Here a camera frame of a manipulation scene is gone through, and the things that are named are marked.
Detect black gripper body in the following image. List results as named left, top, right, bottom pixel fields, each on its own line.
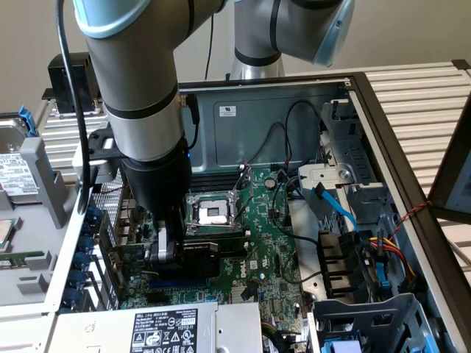
left=120, top=145, right=195, bottom=259

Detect green graphics card black fan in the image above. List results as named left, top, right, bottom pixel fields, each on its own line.
left=98, top=209, right=222, bottom=299

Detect blue expansion slot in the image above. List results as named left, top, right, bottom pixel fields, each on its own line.
left=148, top=278, right=211, bottom=290

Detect black RAM slot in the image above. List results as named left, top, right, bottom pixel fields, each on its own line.
left=190, top=180, right=241, bottom=195
left=191, top=171, right=244, bottom=185
left=183, top=229, right=252, bottom=243

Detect CPU socket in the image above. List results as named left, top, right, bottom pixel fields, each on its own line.
left=185, top=193, right=246, bottom=236

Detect metal socket cover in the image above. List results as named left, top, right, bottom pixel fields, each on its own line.
left=230, top=165, right=255, bottom=229

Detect grey power supply unit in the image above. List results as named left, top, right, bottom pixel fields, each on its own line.
left=46, top=301, right=264, bottom=353

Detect green Dell motherboard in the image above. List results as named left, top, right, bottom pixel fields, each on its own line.
left=117, top=167, right=306, bottom=332

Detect open metal PC case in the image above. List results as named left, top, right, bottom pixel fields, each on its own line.
left=43, top=71, right=471, bottom=353

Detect grey parts rack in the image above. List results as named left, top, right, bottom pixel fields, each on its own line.
left=0, top=135, right=80, bottom=308

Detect green loose RAM stick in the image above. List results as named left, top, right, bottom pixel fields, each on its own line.
left=0, top=251, right=47, bottom=269

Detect black CPU cooler box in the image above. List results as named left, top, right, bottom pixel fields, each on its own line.
left=42, top=51, right=107, bottom=118

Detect silver CPU chip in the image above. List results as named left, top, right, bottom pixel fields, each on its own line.
left=0, top=218, right=24, bottom=255

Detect black fan shroud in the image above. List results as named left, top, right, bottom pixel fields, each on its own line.
left=315, top=229, right=380, bottom=299

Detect silver disk cage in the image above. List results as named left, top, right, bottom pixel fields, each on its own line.
left=297, top=98, right=392, bottom=229

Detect grey disk bay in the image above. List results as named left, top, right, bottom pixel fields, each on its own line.
left=307, top=292, right=439, bottom=353

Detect blue disk latch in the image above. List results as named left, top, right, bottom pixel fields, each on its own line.
left=374, top=257, right=392, bottom=296

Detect black side panel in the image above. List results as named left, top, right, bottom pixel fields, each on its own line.
left=428, top=88, right=471, bottom=224

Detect short red black twisted wire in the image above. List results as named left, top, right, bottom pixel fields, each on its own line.
left=93, top=183, right=132, bottom=221

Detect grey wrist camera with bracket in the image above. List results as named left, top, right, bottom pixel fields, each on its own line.
left=72, top=124, right=124, bottom=192

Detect black USB plug cable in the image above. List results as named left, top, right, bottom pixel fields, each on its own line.
left=183, top=93, right=202, bottom=154

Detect black looped case cable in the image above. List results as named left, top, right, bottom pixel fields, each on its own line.
left=244, top=99, right=325, bottom=167

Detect black motherboard cable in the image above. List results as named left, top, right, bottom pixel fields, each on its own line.
left=270, top=172, right=322, bottom=285

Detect hard disk with blue rail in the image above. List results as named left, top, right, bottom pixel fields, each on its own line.
left=0, top=104, right=42, bottom=206

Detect thin black hanging cable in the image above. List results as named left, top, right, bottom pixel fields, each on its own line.
left=204, top=14, right=216, bottom=80

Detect blue SATA wire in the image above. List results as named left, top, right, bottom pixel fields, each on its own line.
left=311, top=182, right=380, bottom=266

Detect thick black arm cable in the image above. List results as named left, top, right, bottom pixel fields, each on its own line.
left=54, top=0, right=93, bottom=216

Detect yellow red power wires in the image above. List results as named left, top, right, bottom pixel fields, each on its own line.
left=362, top=235, right=419, bottom=292

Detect long red black twisted wire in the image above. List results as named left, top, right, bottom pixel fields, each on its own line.
left=389, top=200, right=433, bottom=240

